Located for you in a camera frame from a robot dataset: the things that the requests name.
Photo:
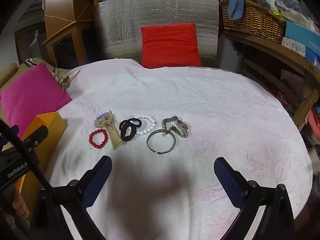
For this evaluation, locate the metal watch band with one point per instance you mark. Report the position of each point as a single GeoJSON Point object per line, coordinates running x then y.
{"type": "Point", "coordinates": [182, 127]}

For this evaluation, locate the white embossed blanket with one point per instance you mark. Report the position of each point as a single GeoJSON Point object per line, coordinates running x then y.
{"type": "Point", "coordinates": [175, 100]}

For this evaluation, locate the orange cardboard box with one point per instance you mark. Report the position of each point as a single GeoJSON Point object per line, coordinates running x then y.
{"type": "Point", "coordinates": [47, 130]}

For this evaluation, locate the beige rolled mat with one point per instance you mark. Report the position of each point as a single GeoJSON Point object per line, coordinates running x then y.
{"type": "Point", "coordinates": [7, 75]}

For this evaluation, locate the wooden table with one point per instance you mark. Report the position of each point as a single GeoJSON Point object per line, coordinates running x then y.
{"type": "Point", "coordinates": [287, 55]}

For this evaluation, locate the blue cloth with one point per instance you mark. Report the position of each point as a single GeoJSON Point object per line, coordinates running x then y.
{"type": "Point", "coordinates": [237, 0]}

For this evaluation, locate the wooden cabinet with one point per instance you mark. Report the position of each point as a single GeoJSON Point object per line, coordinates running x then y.
{"type": "Point", "coordinates": [62, 5]}

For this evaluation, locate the dark wicker crate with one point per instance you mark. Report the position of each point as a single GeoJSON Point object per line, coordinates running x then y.
{"type": "Point", "coordinates": [27, 42]}

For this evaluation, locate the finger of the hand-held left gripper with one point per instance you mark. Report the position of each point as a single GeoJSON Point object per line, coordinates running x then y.
{"type": "Point", "coordinates": [35, 136]}

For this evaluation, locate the blue cardboard box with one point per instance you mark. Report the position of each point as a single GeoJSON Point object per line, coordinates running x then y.
{"type": "Point", "coordinates": [300, 37]}

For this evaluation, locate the red pillow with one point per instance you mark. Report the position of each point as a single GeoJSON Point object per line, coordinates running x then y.
{"type": "Point", "coordinates": [170, 45]}

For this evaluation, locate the silver foil insulation mat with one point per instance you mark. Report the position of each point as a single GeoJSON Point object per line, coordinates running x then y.
{"type": "Point", "coordinates": [117, 30]}

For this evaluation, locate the pile of plastic bags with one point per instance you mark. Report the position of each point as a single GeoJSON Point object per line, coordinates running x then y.
{"type": "Point", "coordinates": [297, 12]}

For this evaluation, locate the beige hair claw clip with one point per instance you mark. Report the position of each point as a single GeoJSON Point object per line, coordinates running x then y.
{"type": "Point", "coordinates": [112, 132]}

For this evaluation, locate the pink pillow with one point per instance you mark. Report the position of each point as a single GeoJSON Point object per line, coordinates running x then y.
{"type": "Point", "coordinates": [32, 92]}

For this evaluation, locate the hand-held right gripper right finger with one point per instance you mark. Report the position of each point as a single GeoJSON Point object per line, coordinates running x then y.
{"type": "Point", "coordinates": [227, 180]}

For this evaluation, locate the open metal bangle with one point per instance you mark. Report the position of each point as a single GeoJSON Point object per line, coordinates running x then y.
{"type": "Point", "coordinates": [148, 142]}

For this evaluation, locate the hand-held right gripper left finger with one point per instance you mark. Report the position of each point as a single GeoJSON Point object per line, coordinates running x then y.
{"type": "Point", "coordinates": [100, 177]}

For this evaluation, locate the person's left hand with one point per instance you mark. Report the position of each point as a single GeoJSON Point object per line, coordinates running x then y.
{"type": "Point", "coordinates": [17, 202]}

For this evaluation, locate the brown wicker basket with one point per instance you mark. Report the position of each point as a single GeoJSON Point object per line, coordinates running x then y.
{"type": "Point", "coordinates": [252, 22]}

